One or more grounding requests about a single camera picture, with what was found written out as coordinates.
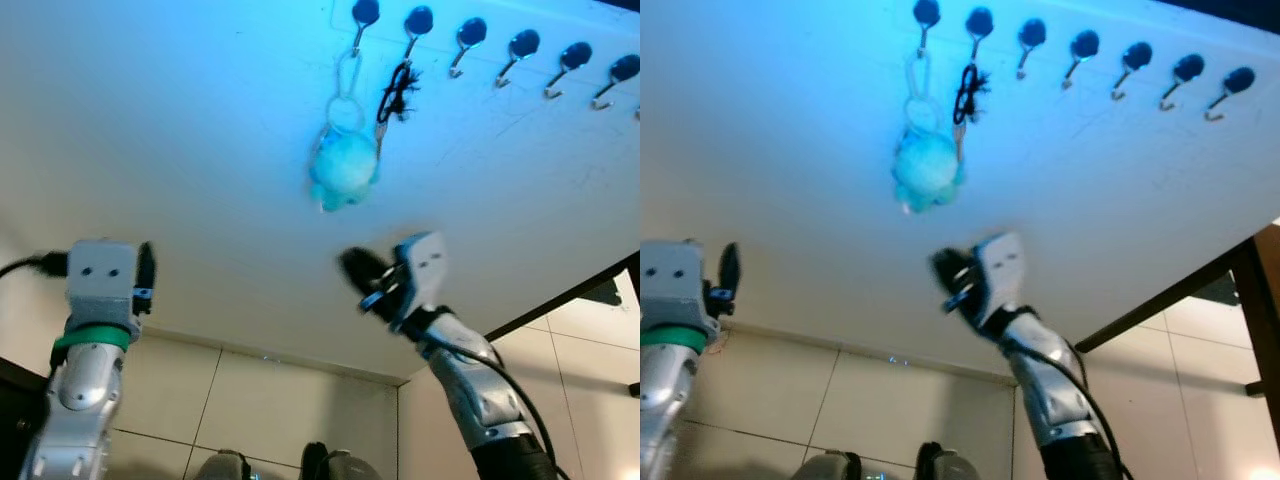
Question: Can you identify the robot leg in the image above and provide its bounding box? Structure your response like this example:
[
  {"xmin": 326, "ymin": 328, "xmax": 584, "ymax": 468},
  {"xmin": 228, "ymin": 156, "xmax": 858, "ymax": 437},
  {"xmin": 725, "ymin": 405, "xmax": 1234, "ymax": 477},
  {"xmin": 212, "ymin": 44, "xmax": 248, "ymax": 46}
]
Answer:
[
  {"xmin": 193, "ymin": 450, "xmax": 253, "ymax": 480},
  {"xmin": 300, "ymin": 442, "xmax": 383, "ymax": 480},
  {"xmin": 915, "ymin": 442, "xmax": 986, "ymax": 480},
  {"xmin": 790, "ymin": 450, "xmax": 863, "ymax": 480}
]

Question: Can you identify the black metal wall hook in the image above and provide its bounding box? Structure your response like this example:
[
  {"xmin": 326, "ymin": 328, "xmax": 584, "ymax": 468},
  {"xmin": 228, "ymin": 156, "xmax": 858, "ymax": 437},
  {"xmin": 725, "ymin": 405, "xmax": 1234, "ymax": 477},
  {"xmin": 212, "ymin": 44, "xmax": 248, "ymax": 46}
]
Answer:
[
  {"xmin": 402, "ymin": 5, "xmax": 436, "ymax": 63},
  {"xmin": 1204, "ymin": 66, "xmax": 1257, "ymax": 123},
  {"xmin": 448, "ymin": 17, "xmax": 489, "ymax": 79},
  {"xmin": 543, "ymin": 41, "xmax": 594, "ymax": 100},
  {"xmin": 590, "ymin": 54, "xmax": 641, "ymax": 111},
  {"xmin": 1061, "ymin": 30, "xmax": 1102, "ymax": 91},
  {"xmin": 1110, "ymin": 41, "xmax": 1155, "ymax": 102},
  {"xmin": 1159, "ymin": 53, "xmax": 1207, "ymax": 112},
  {"xmin": 350, "ymin": 0, "xmax": 382, "ymax": 58},
  {"xmin": 911, "ymin": 0, "xmax": 943, "ymax": 58},
  {"xmin": 1015, "ymin": 18, "xmax": 1049, "ymax": 81},
  {"xmin": 964, "ymin": 6, "xmax": 996, "ymax": 63},
  {"xmin": 494, "ymin": 29, "xmax": 542, "ymax": 90}
]

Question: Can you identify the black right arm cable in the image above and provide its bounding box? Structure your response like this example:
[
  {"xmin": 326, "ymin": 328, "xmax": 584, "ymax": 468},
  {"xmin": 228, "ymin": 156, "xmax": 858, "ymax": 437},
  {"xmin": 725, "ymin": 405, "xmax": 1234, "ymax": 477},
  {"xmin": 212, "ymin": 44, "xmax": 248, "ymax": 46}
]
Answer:
[
  {"xmin": 1000, "ymin": 335, "xmax": 1133, "ymax": 480},
  {"xmin": 415, "ymin": 330, "xmax": 561, "ymax": 480}
]

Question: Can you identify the robot right leg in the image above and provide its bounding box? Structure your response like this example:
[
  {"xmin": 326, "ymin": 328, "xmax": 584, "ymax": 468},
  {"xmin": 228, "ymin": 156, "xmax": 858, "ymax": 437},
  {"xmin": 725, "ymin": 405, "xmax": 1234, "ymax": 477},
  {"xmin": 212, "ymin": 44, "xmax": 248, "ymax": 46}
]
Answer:
[
  {"xmin": 915, "ymin": 442, "xmax": 986, "ymax": 480},
  {"xmin": 300, "ymin": 442, "xmax": 383, "ymax": 480}
]

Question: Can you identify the black tassel keychain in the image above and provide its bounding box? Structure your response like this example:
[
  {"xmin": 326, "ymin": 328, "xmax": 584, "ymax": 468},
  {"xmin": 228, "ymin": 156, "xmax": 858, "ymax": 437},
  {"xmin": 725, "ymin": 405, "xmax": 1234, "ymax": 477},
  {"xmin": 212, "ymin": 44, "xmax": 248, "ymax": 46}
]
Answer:
[
  {"xmin": 950, "ymin": 62, "xmax": 993, "ymax": 163},
  {"xmin": 374, "ymin": 60, "xmax": 421, "ymax": 161}
]

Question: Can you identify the robot left leg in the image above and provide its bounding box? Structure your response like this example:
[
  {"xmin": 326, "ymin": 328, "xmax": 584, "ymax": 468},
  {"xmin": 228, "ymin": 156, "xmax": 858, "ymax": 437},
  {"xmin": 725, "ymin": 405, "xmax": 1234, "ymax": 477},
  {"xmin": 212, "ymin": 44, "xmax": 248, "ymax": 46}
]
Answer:
[
  {"xmin": 790, "ymin": 450, "xmax": 863, "ymax": 480},
  {"xmin": 193, "ymin": 450, "xmax": 253, "ymax": 480}
]

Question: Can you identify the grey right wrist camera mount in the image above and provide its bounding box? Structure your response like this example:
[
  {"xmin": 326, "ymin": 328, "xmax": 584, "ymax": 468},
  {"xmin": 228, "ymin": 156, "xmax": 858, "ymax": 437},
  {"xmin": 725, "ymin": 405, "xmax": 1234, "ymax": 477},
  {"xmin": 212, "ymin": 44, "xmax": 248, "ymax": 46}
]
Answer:
[
  {"xmin": 975, "ymin": 232, "xmax": 1029, "ymax": 331},
  {"xmin": 392, "ymin": 231, "xmax": 448, "ymax": 331}
]

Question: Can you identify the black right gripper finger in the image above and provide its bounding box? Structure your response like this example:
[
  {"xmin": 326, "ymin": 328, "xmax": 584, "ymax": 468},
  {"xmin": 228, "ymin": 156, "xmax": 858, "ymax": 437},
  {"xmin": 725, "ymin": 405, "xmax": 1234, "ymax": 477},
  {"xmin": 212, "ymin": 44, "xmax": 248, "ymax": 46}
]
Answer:
[
  {"xmin": 338, "ymin": 247, "xmax": 389, "ymax": 291},
  {"xmin": 930, "ymin": 248, "xmax": 976, "ymax": 291}
]

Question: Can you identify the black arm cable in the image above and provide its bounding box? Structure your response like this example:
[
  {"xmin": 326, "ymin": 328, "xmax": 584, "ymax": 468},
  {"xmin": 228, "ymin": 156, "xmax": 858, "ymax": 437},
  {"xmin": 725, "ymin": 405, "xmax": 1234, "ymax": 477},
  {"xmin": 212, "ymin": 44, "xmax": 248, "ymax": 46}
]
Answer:
[
  {"xmin": 0, "ymin": 253, "xmax": 69, "ymax": 279},
  {"xmin": 1000, "ymin": 335, "xmax": 1133, "ymax": 480},
  {"xmin": 415, "ymin": 330, "xmax": 561, "ymax": 480}
]

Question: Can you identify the brown wooden furniture post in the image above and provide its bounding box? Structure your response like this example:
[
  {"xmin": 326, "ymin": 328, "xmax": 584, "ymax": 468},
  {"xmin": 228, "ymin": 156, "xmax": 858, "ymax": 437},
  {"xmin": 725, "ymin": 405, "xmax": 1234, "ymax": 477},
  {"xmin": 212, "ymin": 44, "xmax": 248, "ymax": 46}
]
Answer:
[{"xmin": 1232, "ymin": 222, "xmax": 1280, "ymax": 451}]

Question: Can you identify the white hook board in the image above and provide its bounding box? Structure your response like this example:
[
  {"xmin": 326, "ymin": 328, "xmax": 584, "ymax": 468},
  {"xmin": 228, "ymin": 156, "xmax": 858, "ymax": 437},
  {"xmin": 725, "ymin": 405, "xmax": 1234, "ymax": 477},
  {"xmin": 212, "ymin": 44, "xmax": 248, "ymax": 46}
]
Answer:
[
  {"xmin": 640, "ymin": 0, "xmax": 1280, "ymax": 386},
  {"xmin": 0, "ymin": 0, "xmax": 641, "ymax": 386}
]

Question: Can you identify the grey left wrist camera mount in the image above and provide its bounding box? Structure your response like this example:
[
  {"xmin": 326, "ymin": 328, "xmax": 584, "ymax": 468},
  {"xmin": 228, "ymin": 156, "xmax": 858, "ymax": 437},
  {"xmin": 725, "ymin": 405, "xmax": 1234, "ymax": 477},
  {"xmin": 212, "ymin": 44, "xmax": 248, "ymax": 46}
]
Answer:
[
  {"xmin": 65, "ymin": 239, "xmax": 141, "ymax": 333},
  {"xmin": 640, "ymin": 239, "xmax": 719, "ymax": 336}
]

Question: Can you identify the teal plush keychain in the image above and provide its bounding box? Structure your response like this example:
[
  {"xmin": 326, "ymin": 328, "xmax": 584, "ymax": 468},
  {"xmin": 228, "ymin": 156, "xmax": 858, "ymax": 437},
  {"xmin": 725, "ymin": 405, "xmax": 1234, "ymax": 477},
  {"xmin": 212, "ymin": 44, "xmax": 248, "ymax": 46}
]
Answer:
[
  {"xmin": 306, "ymin": 50, "xmax": 383, "ymax": 214},
  {"xmin": 890, "ymin": 50, "xmax": 967, "ymax": 216}
]

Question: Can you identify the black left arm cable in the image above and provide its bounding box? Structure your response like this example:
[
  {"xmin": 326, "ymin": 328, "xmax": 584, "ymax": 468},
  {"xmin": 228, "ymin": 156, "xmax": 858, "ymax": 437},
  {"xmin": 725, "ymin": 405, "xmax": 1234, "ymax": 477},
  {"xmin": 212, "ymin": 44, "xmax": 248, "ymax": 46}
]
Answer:
[{"xmin": 0, "ymin": 253, "xmax": 69, "ymax": 279}]

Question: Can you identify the dark furniture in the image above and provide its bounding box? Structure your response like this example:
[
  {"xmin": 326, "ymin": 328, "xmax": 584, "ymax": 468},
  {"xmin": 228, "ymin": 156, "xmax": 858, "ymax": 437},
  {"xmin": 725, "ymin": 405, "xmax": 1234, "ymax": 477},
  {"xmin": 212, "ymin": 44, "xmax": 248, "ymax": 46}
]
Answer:
[{"xmin": 0, "ymin": 358, "xmax": 51, "ymax": 480}]

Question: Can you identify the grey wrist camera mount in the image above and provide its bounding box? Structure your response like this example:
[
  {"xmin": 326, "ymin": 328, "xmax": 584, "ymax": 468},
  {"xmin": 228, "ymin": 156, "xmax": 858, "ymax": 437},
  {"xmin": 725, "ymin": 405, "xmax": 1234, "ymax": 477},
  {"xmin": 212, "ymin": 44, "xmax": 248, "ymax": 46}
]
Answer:
[
  {"xmin": 975, "ymin": 232, "xmax": 1029, "ymax": 331},
  {"xmin": 392, "ymin": 231, "xmax": 448, "ymax": 331},
  {"xmin": 65, "ymin": 239, "xmax": 141, "ymax": 333},
  {"xmin": 640, "ymin": 239, "xmax": 719, "ymax": 336}
]

